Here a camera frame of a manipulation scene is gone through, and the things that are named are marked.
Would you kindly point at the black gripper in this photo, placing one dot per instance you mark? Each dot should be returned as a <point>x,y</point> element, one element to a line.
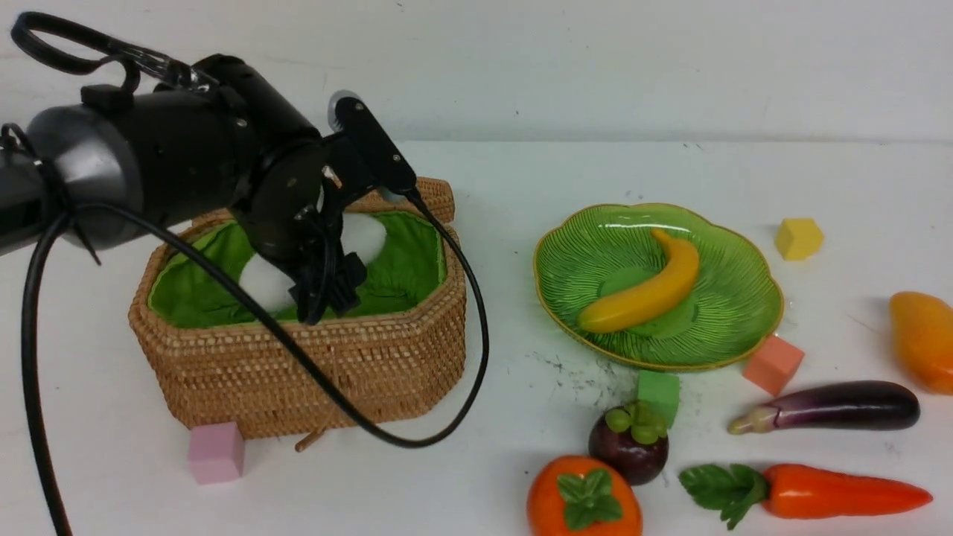
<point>294,206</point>

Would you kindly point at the white radish with leaves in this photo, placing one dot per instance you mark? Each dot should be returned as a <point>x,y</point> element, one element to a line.
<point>361,234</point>

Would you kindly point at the orange persimmon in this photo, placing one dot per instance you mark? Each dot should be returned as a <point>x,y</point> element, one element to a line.
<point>579,495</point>

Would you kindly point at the dark purple mangosteen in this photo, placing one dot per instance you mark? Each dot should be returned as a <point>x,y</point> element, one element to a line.
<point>633,440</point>

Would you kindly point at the yellow banana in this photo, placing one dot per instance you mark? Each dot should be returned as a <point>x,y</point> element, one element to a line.
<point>652,298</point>

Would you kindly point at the orange yellow mango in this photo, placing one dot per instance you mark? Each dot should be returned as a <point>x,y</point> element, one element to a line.
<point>922,339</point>

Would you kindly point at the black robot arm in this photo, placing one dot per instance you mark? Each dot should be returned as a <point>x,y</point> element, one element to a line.
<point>117,165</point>

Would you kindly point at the woven wicker basket lid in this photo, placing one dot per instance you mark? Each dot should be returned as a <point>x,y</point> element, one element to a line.
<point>436,193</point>

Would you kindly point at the woven wicker basket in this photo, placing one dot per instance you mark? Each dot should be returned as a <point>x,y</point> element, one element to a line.
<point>397,359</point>

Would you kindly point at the pink foam cube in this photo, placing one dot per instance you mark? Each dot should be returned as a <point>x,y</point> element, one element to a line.
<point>216,453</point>

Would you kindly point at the green foam cube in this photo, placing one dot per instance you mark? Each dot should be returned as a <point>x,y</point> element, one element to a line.
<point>662,391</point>

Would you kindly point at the green glass plate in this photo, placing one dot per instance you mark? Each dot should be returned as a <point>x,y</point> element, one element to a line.
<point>735,305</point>

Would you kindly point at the orange foam cube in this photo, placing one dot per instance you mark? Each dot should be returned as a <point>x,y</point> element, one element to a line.
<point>773,364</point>

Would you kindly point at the yellow foam cube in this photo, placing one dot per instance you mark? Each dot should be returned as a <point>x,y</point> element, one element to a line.
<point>798,238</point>

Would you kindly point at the orange carrot with leaves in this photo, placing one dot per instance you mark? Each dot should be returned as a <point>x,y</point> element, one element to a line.
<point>797,492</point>

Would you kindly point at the purple eggplant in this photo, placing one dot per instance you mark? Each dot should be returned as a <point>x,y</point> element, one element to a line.
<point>876,405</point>

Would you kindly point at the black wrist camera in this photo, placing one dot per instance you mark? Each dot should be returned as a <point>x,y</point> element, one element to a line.
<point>367,158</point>

